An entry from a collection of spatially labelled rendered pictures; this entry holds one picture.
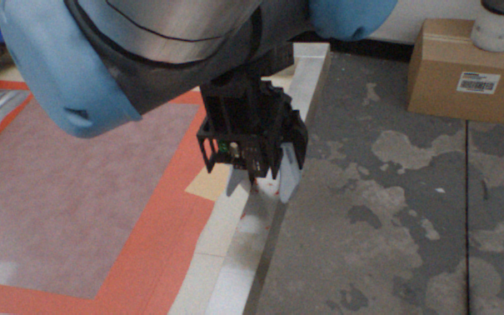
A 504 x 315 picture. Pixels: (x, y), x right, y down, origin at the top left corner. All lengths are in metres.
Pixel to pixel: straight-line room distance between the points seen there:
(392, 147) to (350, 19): 2.06
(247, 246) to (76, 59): 0.35
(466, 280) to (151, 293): 1.57
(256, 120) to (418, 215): 1.69
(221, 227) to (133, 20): 0.43
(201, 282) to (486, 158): 1.99
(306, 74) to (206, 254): 0.31
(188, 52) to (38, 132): 0.66
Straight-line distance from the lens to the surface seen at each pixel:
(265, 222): 0.56
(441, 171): 2.32
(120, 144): 0.77
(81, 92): 0.23
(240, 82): 0.43
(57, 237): 0.68
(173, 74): 0.23
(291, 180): 0.56
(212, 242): 0.60
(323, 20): 0.30
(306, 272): 1.89
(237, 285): 0.51
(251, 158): 0.48
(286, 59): 0.54
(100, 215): 0.68
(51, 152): 0.81
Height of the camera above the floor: 1.60
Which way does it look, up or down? 47 degrees down
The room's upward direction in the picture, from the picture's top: straight up
